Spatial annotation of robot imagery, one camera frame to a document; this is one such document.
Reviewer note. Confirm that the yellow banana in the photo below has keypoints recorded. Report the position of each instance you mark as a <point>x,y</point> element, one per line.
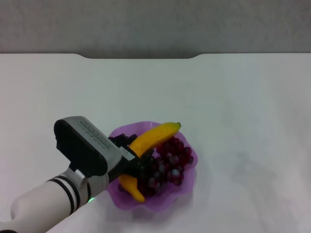
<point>150,136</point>

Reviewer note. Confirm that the dark red grape bunch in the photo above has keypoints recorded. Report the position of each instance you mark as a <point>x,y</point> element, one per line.
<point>172,157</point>

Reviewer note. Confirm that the purple wavy plastic bowl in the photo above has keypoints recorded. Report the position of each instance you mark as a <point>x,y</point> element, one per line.
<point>155,206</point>

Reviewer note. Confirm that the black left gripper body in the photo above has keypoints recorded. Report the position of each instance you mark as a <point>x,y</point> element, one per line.
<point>127,166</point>

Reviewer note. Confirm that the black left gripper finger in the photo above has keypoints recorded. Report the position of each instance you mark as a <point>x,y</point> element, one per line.
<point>144,163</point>
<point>122,140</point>

